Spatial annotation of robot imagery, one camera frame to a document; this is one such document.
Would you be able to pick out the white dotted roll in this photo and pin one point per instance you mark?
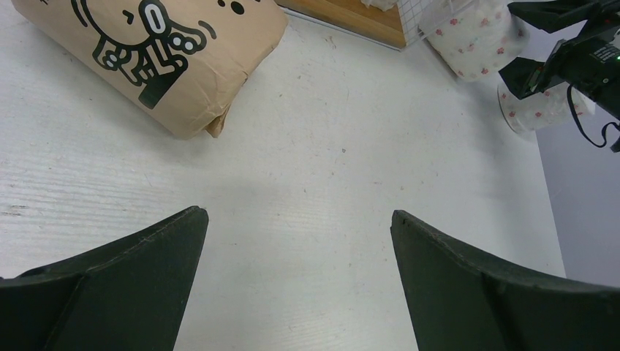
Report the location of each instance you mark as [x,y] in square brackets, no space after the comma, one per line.
[474,38]
[383,5]

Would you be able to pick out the brown cartoon printed roll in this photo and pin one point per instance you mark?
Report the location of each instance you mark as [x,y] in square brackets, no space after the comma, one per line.
[182,62]

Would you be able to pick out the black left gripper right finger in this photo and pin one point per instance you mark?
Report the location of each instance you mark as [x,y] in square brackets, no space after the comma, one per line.
[460,297]

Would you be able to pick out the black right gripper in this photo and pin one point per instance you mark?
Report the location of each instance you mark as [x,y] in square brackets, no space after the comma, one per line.
[588,62]

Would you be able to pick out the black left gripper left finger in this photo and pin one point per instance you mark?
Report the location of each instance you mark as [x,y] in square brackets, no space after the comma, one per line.
[129,294]

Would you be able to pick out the white wire wooden shelf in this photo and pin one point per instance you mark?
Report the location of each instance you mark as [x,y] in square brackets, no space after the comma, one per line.
[404,24]

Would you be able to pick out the white roll near right wall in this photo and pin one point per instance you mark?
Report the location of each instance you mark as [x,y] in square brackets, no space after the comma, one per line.
[538,111]

